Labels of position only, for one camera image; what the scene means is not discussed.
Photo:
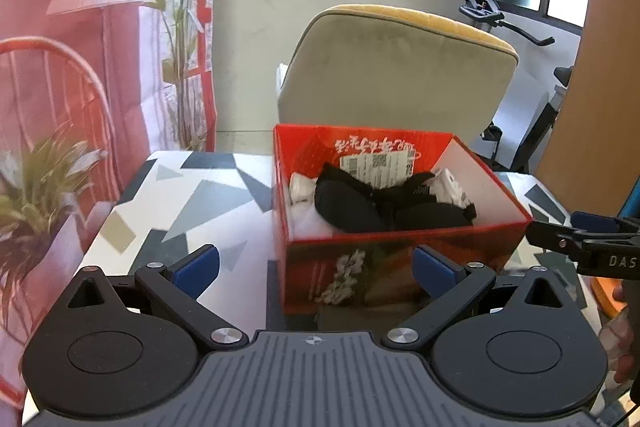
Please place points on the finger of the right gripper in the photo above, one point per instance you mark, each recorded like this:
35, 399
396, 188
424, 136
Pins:
557, 238
592, 223

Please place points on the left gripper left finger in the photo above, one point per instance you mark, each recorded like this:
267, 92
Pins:
172, 294

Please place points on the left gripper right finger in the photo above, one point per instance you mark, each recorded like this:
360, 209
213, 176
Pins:
454, 291

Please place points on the white sock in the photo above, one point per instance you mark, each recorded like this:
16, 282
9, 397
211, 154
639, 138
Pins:
446, 189

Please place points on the black socks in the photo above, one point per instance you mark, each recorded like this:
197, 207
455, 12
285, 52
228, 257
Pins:
353, 206

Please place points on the white fluffy plush scarf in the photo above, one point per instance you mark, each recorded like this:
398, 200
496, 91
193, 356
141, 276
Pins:
305, 221

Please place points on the person right hand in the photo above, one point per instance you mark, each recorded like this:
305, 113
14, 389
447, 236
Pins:
620, 337

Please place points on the orange plastic object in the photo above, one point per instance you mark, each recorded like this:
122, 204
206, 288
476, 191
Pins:
603, 291

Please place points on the red cardboard box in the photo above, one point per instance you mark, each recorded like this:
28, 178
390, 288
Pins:
374, 269

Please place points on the exercise bike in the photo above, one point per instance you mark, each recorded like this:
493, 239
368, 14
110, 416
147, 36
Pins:
522, 125

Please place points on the beige upholstered chair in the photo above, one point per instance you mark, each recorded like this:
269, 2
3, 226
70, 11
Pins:
376, 66

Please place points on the printed backdrop curtain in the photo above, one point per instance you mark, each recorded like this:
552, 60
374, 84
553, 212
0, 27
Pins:
128, 77

